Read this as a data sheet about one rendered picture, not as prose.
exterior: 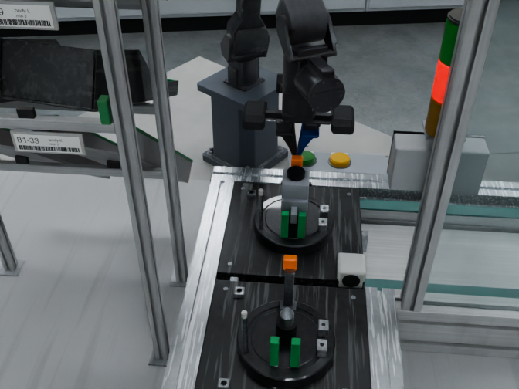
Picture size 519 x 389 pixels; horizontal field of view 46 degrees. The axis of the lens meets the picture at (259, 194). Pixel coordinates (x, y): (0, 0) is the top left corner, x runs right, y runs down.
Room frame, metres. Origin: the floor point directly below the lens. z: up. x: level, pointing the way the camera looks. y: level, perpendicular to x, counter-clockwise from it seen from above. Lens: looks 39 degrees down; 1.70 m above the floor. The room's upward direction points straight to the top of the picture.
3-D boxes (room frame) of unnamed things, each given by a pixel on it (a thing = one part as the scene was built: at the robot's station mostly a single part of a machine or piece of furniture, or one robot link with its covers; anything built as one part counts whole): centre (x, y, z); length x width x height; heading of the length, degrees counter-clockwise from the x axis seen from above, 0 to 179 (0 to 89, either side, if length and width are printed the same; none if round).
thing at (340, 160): (1.01, -0.16, 0.96); 0.04 x 0.04 x 0.02
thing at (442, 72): (0.66, -0.24, 1.33); 0.05 x 0.05 x 0.05
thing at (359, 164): (1.01, -0.16, 0.93); 0.21 x 0.07 x 0.06; 85
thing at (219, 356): (0.54, -0.04, 1.01); 0.24 x 0.24 x 0.13; 85
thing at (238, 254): (0.80, -0.06, 0.96); 0.24 x 0.24 x 0.02; 85
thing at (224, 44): (1.16, 0.03, 1.15); 0.09 x 0.07 x 0.06; 109
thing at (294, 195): (0.79, -0.06, 1.06); 0.08 x 0.04 x 0.07; 175
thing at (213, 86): (1.16, 0.03, 0.96); 0.15 x 0.15 x 0.20; 50
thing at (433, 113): (0.66, -0.24, 1.28); 0.05 x 0.05 x 0.05
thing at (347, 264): (0.69, -0.15, 0.97); 0.05 x 0.05 x 0.04; 85
